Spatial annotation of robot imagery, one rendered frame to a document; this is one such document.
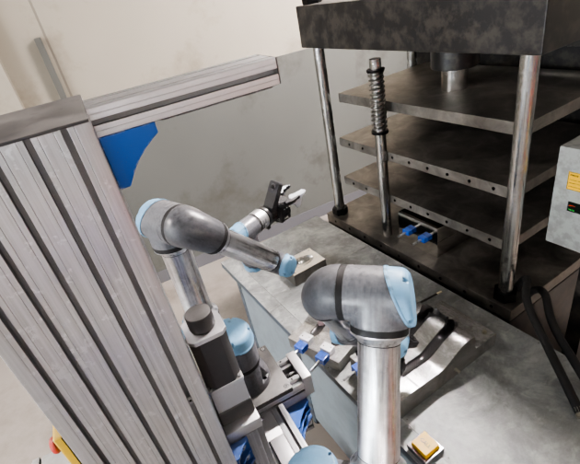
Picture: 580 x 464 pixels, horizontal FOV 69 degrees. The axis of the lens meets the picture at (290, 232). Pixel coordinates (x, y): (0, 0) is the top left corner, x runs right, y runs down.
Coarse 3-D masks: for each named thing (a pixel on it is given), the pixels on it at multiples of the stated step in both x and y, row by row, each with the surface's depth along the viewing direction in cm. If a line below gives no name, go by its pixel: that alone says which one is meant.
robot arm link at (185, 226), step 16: (176, 208) 109; (192, 208) 111; (176, 224) 107; (192, 224) 107; (208, 224) 109; (224, 224) 115; (176, 240) 108; (192, 240) 108; (208, 240) 109; (224, 240) 112; (240, 240) 120; (240, 256) 122; (256, 256) 126; (272, 256) 132; (288, 256) 137; (272, 272) 137; (288, 272) 137
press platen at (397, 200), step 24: (360, 168) 265; (408, 168) 253; (408, 192) 228; (432, 192) 223; (456, 192) 219; (480, 192) 214; (528, 192) 206; (552, 192) 202; (432, 216) 209; (456, 216) 200; (480, 216) 196; (504, 216) 193; (528, 216) 189
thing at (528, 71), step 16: (320, 64) 225; (416, 64) 260; (528, 64) 133; (320, 80) 229; (528, 80) 135; (320, 96) 234; (528, 96) 138; (528, 112) 140; (528, 128) 143; (512, 144) 149; (528, 144) 146; (336, 160) 253; (512, 160) 151; (336, 176) 258; (512, 176) 154; (336, 192) 264; (512, 192) 157; (336, 208) 271; (512, 208) 160; (512, 224) 163; (512, 240) 167; (512, 256) 170; (512, 272) 175; (496, 288) 184; (512, 288) 180
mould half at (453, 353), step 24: (456, 312) 172; (432, 336) 157; (456, 336) 153; (480, 336) 160; (408, 360) 154; (432, 360) 152; (456, 360) 150; (408, 384) 144; (432, 384) 147; (408, 408) 144
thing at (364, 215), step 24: (336, 216) 271; (360, 216) 266; (384, 240) 239; (480, 240) 223; (528, 240) 215; (408, 264) 225; (432, 264) 213; (456, 264) 210; (480, 264) 206; (528, 264) 200; (552, 264) 197; (576, 264) 198; (456, 288) 201; (480, 288) 192; (504, 312) 181
